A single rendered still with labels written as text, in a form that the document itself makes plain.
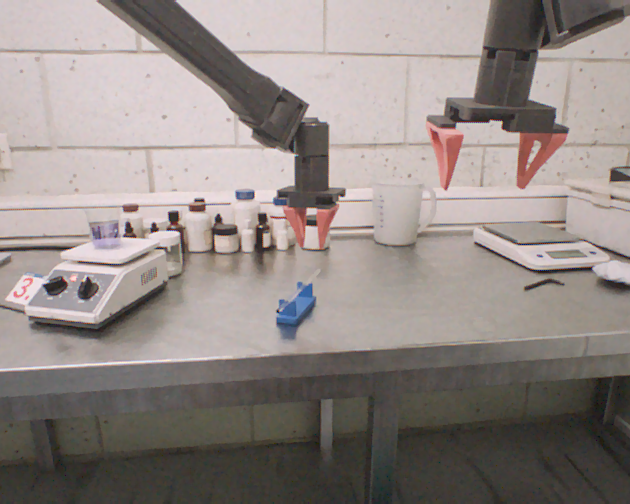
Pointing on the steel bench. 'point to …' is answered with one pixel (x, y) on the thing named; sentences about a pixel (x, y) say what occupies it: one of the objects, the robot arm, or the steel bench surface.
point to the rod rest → (297, 306)
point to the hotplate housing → (127, 295)
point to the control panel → (68, 300)
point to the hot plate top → (132, 247)
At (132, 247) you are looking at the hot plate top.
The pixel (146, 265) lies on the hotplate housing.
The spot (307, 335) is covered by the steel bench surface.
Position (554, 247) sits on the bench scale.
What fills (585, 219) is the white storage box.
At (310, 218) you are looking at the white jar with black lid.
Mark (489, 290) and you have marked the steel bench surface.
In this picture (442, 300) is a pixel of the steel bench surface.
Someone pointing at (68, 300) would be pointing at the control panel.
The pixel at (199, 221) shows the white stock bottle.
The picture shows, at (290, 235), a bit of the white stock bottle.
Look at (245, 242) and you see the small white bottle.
